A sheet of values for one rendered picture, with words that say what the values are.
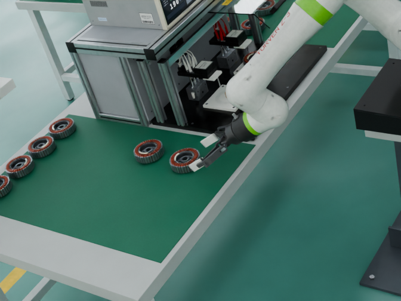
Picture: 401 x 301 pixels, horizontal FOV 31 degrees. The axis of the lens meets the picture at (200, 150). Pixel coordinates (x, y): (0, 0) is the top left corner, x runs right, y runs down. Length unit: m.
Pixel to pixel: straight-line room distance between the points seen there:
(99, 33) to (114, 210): 0.74
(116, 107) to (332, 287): 1.15
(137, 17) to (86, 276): 1.01
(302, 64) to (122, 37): 0.73
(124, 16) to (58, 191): 0.71
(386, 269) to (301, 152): 0.95
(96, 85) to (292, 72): 0.78
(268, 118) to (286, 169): 1.41
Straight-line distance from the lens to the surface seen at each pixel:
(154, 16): 2.70
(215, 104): 2.81
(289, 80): 2.87
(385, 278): 3.03
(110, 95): 2.91
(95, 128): 2.98
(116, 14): 2.83
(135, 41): 2.69
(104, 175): 2.69
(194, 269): 3.27
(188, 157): 2.57
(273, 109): 2.27
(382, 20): 2.51
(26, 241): 2.55
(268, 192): 3.55
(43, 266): 2.42
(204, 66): 2.80
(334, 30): 3.20
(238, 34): 2.96
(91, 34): 2.87
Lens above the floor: 2.24
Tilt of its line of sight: 34 degrees down
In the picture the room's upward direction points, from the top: 17 degrees counter-clockwise
